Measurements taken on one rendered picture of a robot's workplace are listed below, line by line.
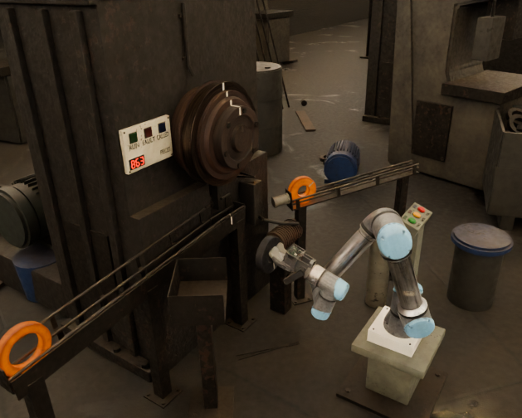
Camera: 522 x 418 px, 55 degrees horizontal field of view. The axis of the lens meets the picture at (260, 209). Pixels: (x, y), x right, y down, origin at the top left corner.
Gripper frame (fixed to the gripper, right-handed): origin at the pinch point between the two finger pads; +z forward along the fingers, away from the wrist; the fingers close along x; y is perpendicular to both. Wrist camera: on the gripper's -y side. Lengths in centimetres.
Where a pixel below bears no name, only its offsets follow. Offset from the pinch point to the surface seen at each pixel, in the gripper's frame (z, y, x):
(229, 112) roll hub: 43, 38, -19
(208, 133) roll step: 45, 30, -9
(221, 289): 8.7, -17.8, 16.4
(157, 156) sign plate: 59, 18, 6
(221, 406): -9, -75, 25
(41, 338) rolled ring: 37, -17, 79
